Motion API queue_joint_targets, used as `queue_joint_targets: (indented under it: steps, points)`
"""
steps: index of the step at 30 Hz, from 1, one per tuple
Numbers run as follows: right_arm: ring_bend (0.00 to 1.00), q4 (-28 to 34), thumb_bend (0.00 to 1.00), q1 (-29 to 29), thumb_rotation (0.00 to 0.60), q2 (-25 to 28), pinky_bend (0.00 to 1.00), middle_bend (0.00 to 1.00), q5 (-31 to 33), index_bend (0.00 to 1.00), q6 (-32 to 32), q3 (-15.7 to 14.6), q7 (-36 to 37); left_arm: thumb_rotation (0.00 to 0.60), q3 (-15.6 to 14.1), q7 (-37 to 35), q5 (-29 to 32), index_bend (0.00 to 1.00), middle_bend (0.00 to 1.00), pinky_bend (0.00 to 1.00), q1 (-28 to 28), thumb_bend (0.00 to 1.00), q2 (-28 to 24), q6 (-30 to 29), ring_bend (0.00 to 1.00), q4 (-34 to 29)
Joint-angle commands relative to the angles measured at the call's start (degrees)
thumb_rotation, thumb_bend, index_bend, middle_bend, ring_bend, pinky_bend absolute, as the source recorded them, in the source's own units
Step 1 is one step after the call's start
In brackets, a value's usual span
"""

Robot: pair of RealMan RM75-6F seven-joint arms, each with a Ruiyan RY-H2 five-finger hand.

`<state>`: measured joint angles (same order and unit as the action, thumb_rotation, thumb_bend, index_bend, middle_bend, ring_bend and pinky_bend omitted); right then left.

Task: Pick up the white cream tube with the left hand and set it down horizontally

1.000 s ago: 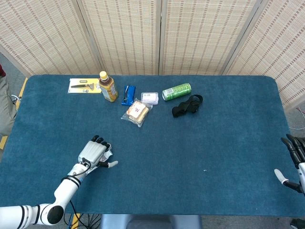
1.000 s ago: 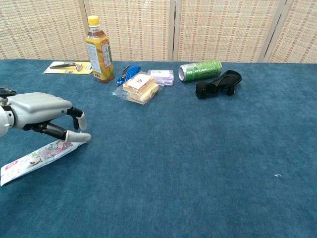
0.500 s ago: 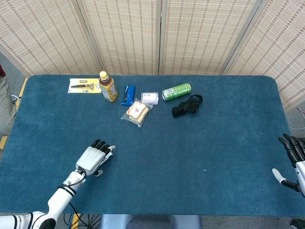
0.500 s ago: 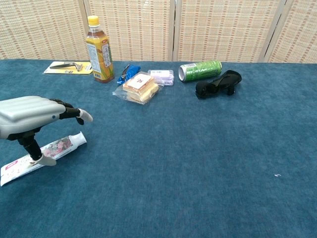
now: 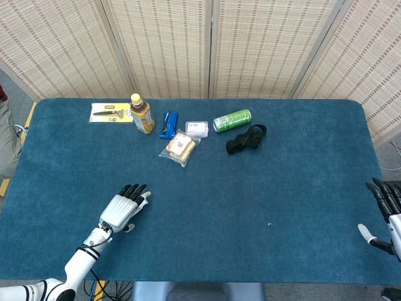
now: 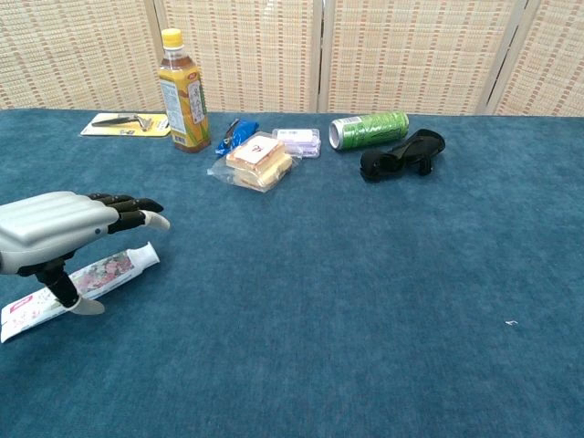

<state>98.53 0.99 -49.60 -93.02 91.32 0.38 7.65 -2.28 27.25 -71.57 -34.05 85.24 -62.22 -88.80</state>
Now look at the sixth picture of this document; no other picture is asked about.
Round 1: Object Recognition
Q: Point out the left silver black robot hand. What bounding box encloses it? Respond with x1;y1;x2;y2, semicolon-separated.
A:
0;191;172;317

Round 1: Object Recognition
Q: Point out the white tube with print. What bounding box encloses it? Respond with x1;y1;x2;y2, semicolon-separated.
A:
0;241;161;344

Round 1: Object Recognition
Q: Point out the razor on yellow card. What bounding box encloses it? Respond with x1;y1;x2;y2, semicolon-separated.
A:
79;111;172;140

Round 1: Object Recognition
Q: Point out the yellow-capped tea bottle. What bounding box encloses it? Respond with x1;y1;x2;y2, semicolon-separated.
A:
157;27;213;154

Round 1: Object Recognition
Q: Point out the bagged sliced bread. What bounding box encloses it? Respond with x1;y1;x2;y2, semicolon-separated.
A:
206;130;303;194

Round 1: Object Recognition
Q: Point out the blue plastic package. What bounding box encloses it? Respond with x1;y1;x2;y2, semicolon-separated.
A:
214;118;260;156

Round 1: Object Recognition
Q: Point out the clear purple plastic box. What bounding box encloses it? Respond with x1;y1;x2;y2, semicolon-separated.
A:
271;128;322;160

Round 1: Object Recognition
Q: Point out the bamboo folding screen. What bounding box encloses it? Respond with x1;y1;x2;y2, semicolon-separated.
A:
0;0;584;118

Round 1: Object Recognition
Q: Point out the blue table mat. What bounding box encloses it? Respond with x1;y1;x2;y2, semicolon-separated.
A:
0;108;584;438

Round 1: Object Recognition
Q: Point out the green drink can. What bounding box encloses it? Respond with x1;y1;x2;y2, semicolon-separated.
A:
328;110;411;151

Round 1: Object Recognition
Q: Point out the black fabric strap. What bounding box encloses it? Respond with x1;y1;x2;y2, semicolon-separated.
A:
359;128;446;183

